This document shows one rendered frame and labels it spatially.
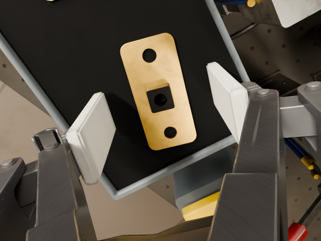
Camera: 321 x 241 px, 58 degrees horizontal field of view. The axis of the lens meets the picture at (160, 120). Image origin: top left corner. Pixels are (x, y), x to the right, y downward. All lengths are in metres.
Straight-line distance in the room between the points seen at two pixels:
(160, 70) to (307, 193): 0.76
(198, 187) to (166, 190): 0.54
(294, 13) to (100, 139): 0.19
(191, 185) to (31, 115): 1.36
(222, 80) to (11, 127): 1.54
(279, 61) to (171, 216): 1.25
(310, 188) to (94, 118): 0.79
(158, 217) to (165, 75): 1.60
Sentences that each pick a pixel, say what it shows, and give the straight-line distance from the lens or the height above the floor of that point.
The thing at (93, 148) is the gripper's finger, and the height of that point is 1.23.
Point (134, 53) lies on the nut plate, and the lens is 0.21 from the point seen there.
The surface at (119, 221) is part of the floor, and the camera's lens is 1.81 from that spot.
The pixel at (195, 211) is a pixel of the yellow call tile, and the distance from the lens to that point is 0.27.
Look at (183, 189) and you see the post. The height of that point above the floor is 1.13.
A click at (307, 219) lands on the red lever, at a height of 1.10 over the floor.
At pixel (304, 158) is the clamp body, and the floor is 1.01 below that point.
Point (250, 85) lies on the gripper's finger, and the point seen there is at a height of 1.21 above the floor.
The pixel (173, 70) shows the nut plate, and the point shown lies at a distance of 0.21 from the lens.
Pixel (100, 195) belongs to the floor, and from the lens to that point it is 1.72.
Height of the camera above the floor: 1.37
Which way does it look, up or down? 69 degrees down
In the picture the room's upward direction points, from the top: 179 degrees clockwise
